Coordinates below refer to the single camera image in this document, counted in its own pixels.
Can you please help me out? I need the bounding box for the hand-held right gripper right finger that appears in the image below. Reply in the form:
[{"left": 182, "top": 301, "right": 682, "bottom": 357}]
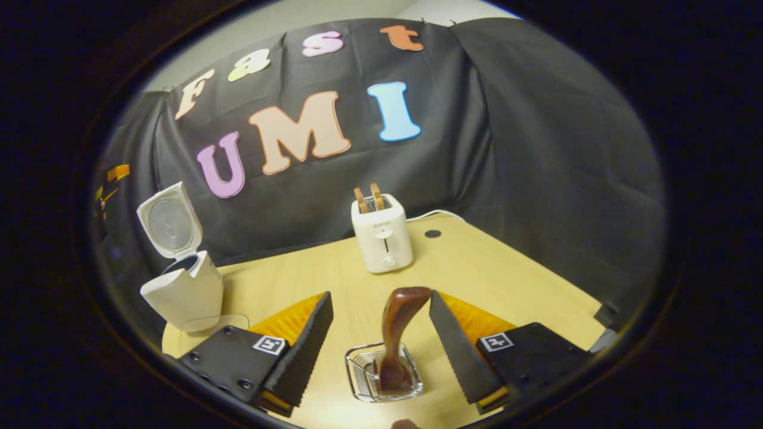
[{"left": 429, "top": 290, "right": 594, "bottom": 416}]

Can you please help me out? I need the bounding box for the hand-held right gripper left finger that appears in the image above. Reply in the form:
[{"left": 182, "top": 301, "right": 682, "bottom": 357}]
[{"left": 178, "top": 291, "right": 334, "bottom": 418}]

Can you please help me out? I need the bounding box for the clear chopstick holder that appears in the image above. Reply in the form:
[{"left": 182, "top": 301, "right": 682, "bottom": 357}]
[{"left": 345, "top": 341, "right": 424, "bottom": 403}]

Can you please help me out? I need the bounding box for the brown wooden spoon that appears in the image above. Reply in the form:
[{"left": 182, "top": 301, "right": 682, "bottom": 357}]
[{"left": 377, "top": 287, "right": 432, "bottom": 395}]

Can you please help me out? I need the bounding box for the white rice cooker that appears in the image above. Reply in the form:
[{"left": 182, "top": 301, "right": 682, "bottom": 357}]
[{"left": 137, "top": 182, "right": 225, "bottom": 332}]

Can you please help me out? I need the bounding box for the white toaster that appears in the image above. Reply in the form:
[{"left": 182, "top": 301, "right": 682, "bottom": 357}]
[{"left": 351, "top": 194, "right": 414, "bottom": 274}]

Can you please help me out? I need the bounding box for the black backdrop cloth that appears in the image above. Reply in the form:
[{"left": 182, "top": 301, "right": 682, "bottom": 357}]
[{"left": 92, "top": 18, "right": 667, "bottom": 334}]

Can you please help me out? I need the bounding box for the white toaster cable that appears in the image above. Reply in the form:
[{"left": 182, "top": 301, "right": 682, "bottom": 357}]
[{"left": 407, "top": 209, "right": 466, "bottom": 222}]

